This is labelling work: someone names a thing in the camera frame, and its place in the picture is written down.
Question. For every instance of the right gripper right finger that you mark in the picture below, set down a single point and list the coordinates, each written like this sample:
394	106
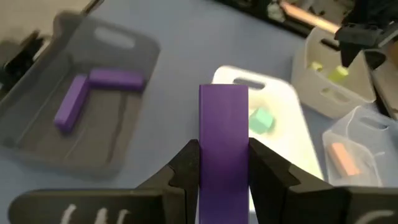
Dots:
280	193

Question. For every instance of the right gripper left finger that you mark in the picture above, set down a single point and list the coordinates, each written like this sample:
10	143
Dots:
183	180

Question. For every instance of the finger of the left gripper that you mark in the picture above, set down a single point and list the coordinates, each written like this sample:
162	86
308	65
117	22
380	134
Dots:
349	53
374	59

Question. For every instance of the lime green cylinder block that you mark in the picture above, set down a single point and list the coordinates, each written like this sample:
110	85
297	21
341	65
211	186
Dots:
338	74

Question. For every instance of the purple rectangular block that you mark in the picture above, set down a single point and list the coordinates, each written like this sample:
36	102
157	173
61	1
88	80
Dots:
116	79
70	105
224	149

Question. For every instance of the small salmon orange block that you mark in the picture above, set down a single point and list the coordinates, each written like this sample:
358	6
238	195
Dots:
343	158

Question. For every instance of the small cyan cube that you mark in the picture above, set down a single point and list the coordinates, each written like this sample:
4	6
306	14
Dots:
261	121

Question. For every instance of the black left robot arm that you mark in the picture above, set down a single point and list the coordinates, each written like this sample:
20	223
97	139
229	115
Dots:
370	9

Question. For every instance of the grey plastic bin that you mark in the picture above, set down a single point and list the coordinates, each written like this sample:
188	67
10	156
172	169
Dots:
314	90

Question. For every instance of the clear plastic bin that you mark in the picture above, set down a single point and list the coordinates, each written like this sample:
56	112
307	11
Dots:
373	124

